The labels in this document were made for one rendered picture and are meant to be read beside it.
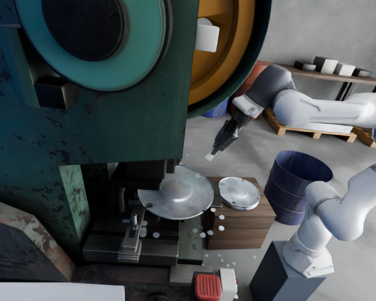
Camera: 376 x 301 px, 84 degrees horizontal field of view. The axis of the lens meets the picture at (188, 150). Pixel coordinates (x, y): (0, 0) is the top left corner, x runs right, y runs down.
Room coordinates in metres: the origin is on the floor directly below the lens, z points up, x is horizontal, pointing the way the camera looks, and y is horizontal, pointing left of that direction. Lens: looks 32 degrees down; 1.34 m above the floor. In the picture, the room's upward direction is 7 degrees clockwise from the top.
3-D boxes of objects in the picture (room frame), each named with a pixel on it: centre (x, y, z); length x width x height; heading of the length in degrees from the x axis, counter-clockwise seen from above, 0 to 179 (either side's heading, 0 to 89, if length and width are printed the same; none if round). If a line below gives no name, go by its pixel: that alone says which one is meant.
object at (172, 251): (0.60, 0.15, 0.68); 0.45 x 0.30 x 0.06; 3
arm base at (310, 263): (0.61, -0.62, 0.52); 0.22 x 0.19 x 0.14; 97
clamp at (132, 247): (0.43, 0.14, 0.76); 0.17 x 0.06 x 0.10; 3
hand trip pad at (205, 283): (0.28, -0.10, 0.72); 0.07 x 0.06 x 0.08; 93
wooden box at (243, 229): (1.10, -0.38, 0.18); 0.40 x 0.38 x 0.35; 99
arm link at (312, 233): (0.64, -0.57, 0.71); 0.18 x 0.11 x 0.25; 4
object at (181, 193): (0.61, 0.03, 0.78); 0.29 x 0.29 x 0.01
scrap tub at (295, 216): (1.38, -0.90, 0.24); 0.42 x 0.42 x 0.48
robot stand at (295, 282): (0.61, -0.58, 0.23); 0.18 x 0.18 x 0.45; 7
